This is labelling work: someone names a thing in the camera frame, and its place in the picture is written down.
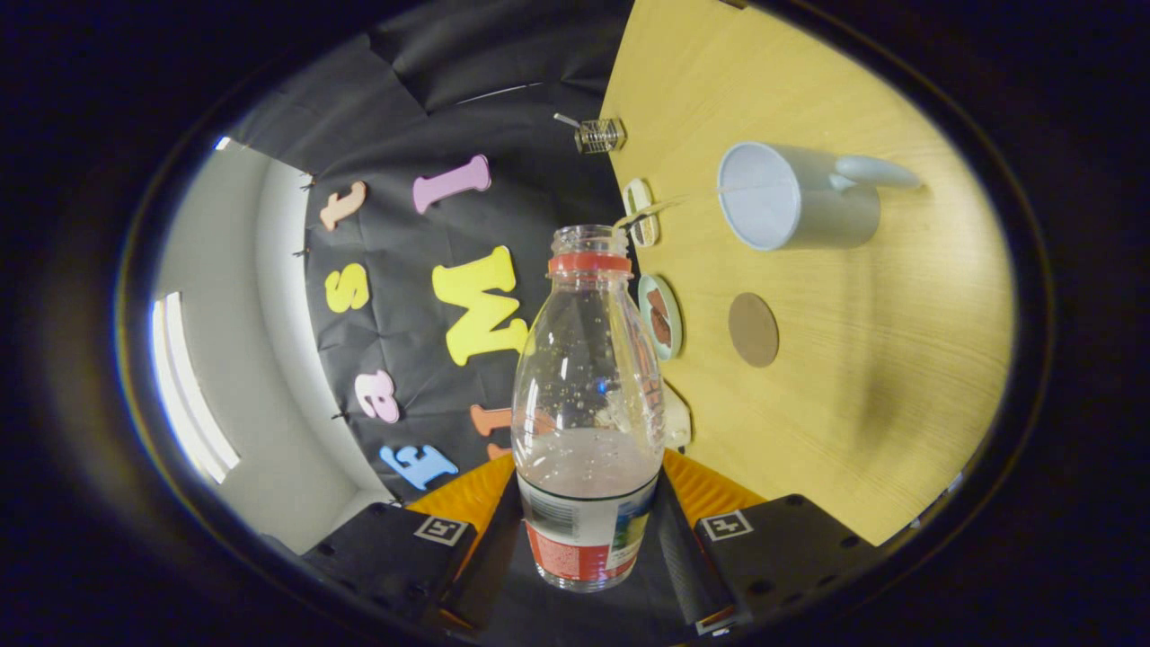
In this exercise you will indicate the white divided dish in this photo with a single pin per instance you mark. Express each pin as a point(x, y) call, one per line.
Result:
point(641, 216)

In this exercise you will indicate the large ceiling light panel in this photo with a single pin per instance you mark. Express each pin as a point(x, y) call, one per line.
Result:
point(193, 395)

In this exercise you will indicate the round brown coaster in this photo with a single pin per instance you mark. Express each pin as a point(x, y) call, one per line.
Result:
point(754, 330)

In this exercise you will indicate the wooden table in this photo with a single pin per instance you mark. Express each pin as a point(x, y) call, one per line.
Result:
point(898, 359)

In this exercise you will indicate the white toaster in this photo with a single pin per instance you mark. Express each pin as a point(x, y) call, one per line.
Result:
point(678, 424)

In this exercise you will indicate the white cup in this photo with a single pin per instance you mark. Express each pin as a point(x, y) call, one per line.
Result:
point(809, 207)

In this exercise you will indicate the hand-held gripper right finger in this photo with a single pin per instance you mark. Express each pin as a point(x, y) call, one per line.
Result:
point(685, 575)

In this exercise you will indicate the pale green plate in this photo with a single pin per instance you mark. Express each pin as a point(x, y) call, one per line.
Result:
point(672, 355)

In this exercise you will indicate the clear plastic juice bottle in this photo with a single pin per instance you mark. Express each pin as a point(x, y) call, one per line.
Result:
point(584, 503)

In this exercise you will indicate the metal utensil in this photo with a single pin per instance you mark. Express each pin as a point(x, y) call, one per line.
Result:
point(567, 119)

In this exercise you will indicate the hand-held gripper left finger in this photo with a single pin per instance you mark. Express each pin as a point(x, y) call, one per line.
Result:
point(490, 566)

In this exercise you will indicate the black backdrop cloth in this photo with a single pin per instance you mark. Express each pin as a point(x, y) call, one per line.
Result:
point(404, 99)

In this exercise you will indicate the brown food piece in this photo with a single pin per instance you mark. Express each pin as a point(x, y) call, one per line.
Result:
point(663, 332)
point(657, 304)

